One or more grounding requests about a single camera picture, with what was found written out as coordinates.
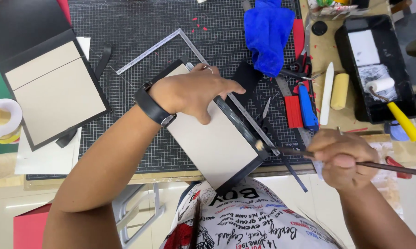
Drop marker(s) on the small black snips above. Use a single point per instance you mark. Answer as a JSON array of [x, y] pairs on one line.
[[264, 112]]

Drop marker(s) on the blue utility knife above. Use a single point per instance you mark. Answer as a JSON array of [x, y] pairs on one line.
[[307, 107]]

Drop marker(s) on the jute twine roll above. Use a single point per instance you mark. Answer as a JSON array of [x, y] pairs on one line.
[[0, 167]]

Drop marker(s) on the white metal stool frame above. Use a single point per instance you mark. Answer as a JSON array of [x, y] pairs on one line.
[[138, 211]]

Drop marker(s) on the straight metal ruler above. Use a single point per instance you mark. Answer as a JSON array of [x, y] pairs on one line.
[[283, 86]]

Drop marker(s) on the person's left hand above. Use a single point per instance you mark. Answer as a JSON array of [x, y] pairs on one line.
[[190, 91]]

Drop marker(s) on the black wristwatch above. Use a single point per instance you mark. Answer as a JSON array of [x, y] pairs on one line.
[[152, 105]]

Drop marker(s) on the blue round object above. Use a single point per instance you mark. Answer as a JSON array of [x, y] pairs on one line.
[[393, 131]]

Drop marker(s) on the person's right hand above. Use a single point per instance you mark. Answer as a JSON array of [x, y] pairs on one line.
[[349, 155]]

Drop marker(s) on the black paint tray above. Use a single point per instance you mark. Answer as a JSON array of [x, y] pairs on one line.
[[398, 52]]

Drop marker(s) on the white printed shirt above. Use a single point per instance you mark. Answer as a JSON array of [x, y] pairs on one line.
[[256, 221]]

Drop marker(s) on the white and yellow tape roll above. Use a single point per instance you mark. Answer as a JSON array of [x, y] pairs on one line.
[[4, 117]]

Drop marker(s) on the red paper scraps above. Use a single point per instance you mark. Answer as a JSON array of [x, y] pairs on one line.
[[199, 26]]

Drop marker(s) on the black gridded cutting mat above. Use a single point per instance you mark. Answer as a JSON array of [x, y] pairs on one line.
[[142, 31]]

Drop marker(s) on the clear container with supplies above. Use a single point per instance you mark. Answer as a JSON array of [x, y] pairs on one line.
[[332, 8]]

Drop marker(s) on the black paper piece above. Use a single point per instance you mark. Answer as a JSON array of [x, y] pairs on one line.
[[247, 77]]

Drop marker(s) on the black and red scissors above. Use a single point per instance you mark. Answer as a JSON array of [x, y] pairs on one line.
[[299, 67]]

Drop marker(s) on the red ribbed block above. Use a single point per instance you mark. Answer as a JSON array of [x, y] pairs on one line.
[[293, 112]]

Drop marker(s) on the white bone folder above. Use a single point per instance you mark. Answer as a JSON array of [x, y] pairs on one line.
[[327, 93]]

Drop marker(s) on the red paper strip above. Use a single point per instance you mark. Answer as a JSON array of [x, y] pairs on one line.
[[298, 36]]

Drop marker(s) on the metal L-square ruler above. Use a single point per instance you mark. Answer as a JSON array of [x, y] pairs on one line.
[[149, 52]]

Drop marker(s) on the grey board with black border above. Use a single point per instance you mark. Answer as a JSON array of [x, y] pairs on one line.
[[211, 145]]

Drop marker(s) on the black cover with grey boards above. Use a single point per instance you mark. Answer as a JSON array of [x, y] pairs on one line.
[[55, 93]]

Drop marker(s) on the yellow foam roller sleeve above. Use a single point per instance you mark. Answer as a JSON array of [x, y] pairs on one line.
[[340, 91]]

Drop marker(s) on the blue cloth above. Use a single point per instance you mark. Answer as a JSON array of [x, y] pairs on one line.
[[268, 38]]

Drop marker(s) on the black round lid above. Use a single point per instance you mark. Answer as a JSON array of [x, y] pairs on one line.
[[319, 28]]

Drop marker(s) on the long black paper strip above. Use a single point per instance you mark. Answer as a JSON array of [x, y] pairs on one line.
[[294, 173]]

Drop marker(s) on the red card sheet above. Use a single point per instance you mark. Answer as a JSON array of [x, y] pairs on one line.
[[30, 228]]

